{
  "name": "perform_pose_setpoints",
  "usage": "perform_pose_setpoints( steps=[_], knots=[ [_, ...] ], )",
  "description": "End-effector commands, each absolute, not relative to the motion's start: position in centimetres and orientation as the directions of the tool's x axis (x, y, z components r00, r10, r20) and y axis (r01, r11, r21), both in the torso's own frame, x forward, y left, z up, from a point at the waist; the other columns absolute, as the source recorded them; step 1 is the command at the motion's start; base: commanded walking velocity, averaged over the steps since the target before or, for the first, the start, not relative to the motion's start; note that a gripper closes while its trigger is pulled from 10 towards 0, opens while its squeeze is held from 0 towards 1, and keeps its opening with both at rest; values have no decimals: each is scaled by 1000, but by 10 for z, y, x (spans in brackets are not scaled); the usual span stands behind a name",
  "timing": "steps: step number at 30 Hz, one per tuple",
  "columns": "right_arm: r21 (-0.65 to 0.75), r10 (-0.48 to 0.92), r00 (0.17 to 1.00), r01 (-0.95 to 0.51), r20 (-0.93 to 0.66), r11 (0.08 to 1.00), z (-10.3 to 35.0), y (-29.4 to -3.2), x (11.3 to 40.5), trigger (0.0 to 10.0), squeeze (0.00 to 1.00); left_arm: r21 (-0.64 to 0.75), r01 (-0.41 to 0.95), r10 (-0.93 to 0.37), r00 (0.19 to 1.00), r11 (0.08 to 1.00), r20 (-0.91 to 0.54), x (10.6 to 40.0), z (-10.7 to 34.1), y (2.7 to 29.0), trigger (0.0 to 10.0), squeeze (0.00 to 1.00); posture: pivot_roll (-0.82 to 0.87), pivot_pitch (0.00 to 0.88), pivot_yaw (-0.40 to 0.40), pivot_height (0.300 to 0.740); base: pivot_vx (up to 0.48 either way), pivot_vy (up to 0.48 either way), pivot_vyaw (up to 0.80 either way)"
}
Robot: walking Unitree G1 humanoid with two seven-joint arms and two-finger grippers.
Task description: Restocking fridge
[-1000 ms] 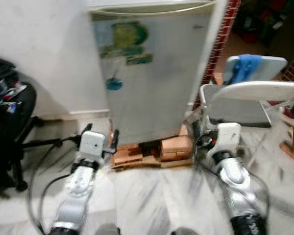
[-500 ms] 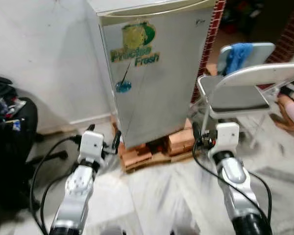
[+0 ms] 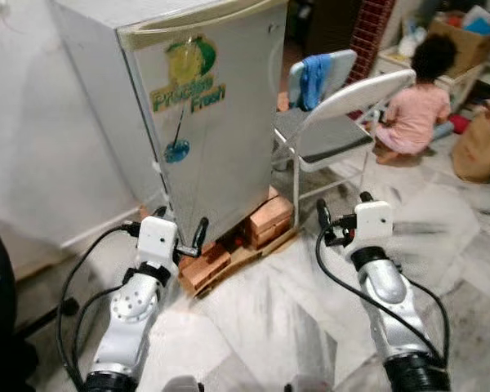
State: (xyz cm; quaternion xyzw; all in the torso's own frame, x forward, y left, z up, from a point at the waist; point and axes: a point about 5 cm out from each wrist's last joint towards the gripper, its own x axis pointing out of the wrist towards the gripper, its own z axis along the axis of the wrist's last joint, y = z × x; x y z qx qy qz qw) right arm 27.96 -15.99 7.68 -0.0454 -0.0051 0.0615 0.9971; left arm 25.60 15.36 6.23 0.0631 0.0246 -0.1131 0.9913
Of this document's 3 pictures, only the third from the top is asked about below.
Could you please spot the red chequered pillar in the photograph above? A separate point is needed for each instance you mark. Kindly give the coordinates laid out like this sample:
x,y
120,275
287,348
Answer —
x,y
371,28

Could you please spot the child in pink clothes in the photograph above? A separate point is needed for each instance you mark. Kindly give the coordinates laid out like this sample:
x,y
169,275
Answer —
x,y
412,114

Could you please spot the brown paper bag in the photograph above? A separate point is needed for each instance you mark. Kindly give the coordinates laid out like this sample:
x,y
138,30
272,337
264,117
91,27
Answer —
x,y
478,147

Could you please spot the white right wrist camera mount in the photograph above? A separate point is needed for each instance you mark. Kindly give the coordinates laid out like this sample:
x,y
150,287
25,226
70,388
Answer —
x,y
374,220

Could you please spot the grey metal folding chair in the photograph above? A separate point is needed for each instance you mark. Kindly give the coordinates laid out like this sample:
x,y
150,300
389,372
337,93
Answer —
x,y
327,135

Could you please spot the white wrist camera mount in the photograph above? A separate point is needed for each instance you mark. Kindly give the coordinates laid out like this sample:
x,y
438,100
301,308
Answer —
x,y
157,237
374,220

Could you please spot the brown cardboard box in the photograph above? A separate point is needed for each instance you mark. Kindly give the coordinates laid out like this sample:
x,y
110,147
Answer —
x,y
469,45

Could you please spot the grey robot left leg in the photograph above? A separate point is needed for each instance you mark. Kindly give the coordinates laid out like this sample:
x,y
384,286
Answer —
x,y
181,385

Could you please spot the white fridge door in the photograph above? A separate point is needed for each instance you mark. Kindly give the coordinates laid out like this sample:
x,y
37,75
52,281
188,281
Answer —
x,y
237,139

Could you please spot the green yellow logo sticker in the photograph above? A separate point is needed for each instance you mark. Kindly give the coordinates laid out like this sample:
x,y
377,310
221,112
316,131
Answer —
x,y
192,82

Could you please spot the white small fridge body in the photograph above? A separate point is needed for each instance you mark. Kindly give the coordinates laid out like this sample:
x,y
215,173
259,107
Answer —
x,y
106,98

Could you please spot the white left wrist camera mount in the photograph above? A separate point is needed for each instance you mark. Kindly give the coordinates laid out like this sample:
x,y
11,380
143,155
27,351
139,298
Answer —
x,y
157,237

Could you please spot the blue cloth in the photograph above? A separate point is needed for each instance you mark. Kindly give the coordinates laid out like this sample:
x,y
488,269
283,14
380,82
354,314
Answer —
x,y
314,82

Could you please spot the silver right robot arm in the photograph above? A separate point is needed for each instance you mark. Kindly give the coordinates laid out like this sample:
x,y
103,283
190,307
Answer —
x,y
388,294

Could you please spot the blue round sticker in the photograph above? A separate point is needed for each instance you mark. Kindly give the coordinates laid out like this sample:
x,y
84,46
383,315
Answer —
x,y
177,151

